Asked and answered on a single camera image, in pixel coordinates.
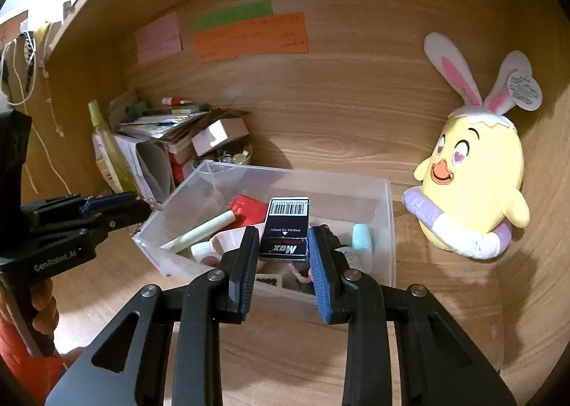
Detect small white carton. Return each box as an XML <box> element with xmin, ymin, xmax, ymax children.
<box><xmin>191</xmin><ymin>118</ymin><xmax>250</xmax><ymax>157</ymax></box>

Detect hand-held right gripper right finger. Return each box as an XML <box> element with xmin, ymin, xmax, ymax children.
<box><xmin>309</xmin><ymin>225</ymin><xmax>517</xmax><ymax>406</ymax></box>

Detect orange paper note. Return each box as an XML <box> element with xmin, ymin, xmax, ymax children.
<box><xmin>193</xmin><ymin>12</ymin><xmax>309</xmax><ymax>63</ymax></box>

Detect pink paper note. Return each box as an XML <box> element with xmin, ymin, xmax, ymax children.
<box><xmin>136</xmin><ymin>11</ymin><xmax>183</xmax><ymax>65</ymax></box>

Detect person's left hand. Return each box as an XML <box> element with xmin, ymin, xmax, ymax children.
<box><xmin>31</xmin><ymin>286</ymin><xmax>61</xmax><ymax>338</ymax></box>

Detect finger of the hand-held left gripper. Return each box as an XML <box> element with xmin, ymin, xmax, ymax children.
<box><xmin>27</xmin><ymin>200</ymin><xmax>152</xmax><ymax>246</ymax></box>
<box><xmin>20</xmin><ymin>192</ymin><xmax>140</xmax><ymax>222</ymax></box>

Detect yellow-green spray bottle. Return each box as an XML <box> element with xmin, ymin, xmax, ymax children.
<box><xmin>88</xmin><ymin>100</ymin><xmax>134</xmax><ymax>193</ymax></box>

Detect green paper note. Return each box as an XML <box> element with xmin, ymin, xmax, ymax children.
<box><xmin>195</xmin><ymin>0</ymin><xmax>273</xmax><ymax>31</ymax></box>

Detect stack of papers and books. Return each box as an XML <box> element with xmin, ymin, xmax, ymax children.
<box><xmin>109</xmin><ymin>90</ymin><xmax>250</xmax><ymax>144</ymax></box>

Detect pale green stick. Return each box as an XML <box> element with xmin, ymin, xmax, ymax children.
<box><xmin>159</xmin><ymin>211</ymin><xmax>237</xmax><ymax>255</ymax></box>

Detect white folded papers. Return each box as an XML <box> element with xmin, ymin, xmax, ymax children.
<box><xmin>116</xmin><ymin>134</ymin><xmax>176</xmax><ymax>202</ymax></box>

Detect ceramic bowl with beads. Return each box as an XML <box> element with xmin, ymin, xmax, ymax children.
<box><xmin>209</xmin><ymin>145</ymin><xmax>254</xmax><ymax>166</ymax></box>

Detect clear plastic box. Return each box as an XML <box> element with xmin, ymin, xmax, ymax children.
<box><xmin>132</xmin><ymin>160</ymin><xmax>397</xmax><ymax>300</ymax></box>

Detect small staples box with barcode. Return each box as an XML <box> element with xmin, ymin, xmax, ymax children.
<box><xmin>258</xmin><ymin>197</ymin><xmax>310</xmax><ymax>263</ymax></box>

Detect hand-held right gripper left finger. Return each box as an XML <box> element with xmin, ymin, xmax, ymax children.
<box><xmin>45</xmin><ymin>225</ymin><xmax>261</xmax><ymax>406</ymax></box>

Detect teal capped tube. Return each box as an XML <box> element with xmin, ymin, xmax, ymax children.
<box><xmin>352</xmin><ymin>223</ymin><xmax>379</xmax><ymax>273</ymax></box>

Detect keychain with pink rope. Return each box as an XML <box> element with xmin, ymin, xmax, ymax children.
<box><xmin>289</xmin><ymin>264</ymin><xmax>315</xmax><ymax>286</ymax></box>

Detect white tape roll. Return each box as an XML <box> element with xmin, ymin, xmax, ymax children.
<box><xmin>191</xmin><ymin>240</ymin><xmax>223</xmax><ymax>266</ymax></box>

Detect black white lanyard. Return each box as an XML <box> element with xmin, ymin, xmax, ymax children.
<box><xmin>18</xmin><ymin>30</ymin><xmax>40</xmax><ymax>97</ymax></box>

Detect yellow chick plush toy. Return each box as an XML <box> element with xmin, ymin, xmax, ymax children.
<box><xmin>402</xmin><ymin>31</ymin><xmax>544</xmax><ymax>261</ymax></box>

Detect dark green dropper bottle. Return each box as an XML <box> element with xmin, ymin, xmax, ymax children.
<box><xmin>323</xmin><ymin>225</ymin><xmax>362</xmax><ymax>273</ymax></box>

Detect red box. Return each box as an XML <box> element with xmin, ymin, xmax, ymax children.
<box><xmin>228</xmin><ymin>193</ymin><xmax>270</xmax><ymax>229</ymax></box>
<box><xmin>168</xmin><ymin>152</ymin><xmax>197</xmax><ymax>184</ymax></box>

